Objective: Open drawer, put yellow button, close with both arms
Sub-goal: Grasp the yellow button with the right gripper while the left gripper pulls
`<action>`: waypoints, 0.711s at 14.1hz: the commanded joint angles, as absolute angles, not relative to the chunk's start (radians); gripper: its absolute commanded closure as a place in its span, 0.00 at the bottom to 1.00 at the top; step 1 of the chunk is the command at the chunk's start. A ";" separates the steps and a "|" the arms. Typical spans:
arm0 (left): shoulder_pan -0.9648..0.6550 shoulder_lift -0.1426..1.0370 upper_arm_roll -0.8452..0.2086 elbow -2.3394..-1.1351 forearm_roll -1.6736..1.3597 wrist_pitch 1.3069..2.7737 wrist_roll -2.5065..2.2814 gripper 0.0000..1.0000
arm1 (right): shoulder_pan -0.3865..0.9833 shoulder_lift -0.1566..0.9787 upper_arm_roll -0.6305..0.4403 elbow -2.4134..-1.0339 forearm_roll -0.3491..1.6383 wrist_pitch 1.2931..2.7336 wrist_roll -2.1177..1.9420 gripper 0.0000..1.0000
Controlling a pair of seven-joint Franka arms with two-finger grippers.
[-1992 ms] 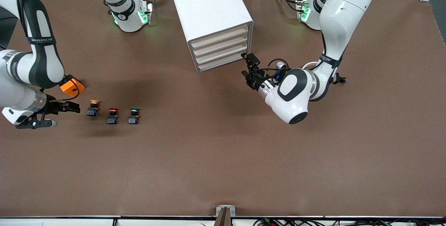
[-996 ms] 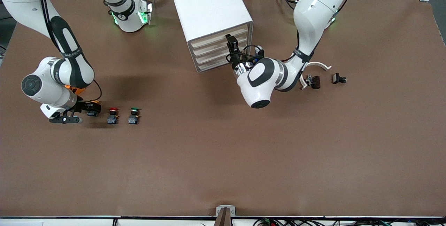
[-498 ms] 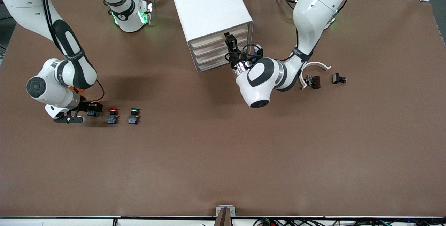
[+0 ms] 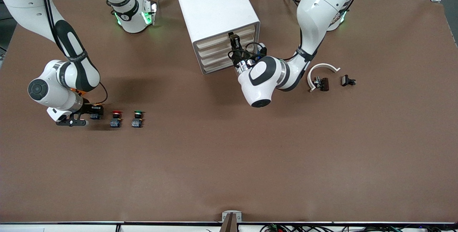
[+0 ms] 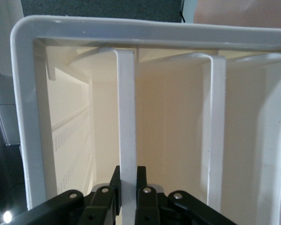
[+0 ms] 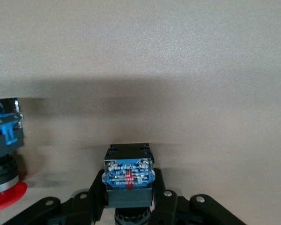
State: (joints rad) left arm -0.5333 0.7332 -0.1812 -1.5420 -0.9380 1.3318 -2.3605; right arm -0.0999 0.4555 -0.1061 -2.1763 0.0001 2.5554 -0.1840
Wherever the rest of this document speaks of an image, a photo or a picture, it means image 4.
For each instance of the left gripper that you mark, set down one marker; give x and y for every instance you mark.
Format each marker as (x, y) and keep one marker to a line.
(236, 55)

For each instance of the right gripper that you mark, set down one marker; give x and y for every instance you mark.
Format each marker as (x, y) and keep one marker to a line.
(93, 109)

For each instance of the yellow push button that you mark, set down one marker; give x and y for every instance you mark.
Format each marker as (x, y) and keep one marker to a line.
(95, 117)

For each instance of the white bin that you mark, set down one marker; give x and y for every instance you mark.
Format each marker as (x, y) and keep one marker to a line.
(214, 41)

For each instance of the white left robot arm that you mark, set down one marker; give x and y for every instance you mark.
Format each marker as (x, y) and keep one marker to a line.
(318, 6)

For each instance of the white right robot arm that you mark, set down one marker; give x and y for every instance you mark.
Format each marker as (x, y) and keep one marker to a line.
(53, 89)

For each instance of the white drawer beige front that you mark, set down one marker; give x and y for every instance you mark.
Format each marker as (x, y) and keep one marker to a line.
(216, 49)
(218, 57)
(220, 64)

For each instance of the red push button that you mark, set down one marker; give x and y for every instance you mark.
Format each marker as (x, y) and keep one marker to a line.
(115, 120)

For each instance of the white drawer cabinet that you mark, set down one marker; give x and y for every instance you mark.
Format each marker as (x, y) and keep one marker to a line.
(211, 6)

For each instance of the green push button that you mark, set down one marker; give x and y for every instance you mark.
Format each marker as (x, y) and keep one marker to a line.
(137, 120)

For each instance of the orange box black base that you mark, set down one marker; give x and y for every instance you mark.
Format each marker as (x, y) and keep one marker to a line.
(78, 91)

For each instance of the white curved plastic band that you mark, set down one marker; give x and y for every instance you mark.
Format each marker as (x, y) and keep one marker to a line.
(322, 65)

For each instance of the dark brown metal clip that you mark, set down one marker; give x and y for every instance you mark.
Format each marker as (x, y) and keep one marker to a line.
(323, 84)

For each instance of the brown table cover sheet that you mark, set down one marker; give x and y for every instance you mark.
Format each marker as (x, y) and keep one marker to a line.
(229, 153)

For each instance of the small black clip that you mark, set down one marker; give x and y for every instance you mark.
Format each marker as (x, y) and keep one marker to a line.
(346, 80)

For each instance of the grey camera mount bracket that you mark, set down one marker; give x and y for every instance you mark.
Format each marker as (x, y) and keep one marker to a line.
(232, 217)

